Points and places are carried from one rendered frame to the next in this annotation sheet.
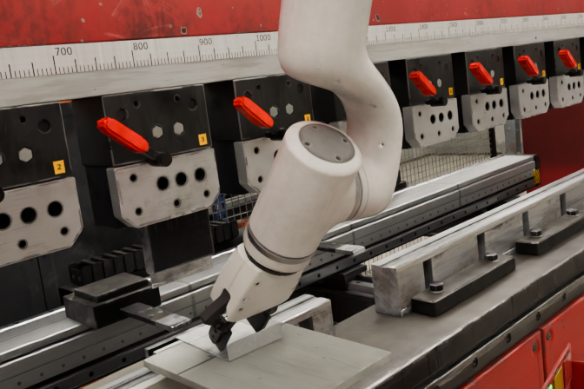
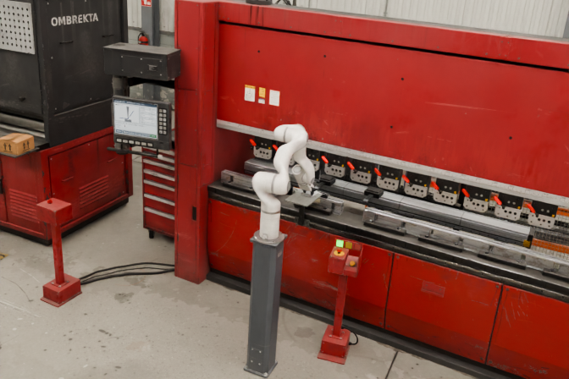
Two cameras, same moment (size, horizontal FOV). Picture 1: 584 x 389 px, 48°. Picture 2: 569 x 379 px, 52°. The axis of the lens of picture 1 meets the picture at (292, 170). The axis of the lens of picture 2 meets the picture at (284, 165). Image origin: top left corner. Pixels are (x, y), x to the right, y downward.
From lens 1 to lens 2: 388 cm
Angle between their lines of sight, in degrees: 68
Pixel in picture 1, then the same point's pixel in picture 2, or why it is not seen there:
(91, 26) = not seen: hidden behind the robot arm
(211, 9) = (325, 139)
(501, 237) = (414, 228)
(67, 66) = not seen: hidden behind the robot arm
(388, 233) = (416, 212)
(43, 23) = not seen: hidden behind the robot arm
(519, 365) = (379, 253)
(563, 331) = (406, 261)
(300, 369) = (299, 200)
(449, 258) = (386, 219)
